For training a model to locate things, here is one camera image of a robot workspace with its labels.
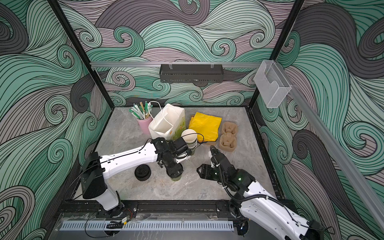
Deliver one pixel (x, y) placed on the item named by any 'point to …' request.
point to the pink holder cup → (144, 124)
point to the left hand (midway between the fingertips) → (175, 166)
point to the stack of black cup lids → (142, 172)
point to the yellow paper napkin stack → (208, 125)
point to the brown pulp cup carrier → (228, 141)
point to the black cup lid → (175, 170)
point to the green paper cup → (176, 179)
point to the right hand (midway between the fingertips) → (200, 172)
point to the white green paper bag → (169, 124)
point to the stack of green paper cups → (190, 136)
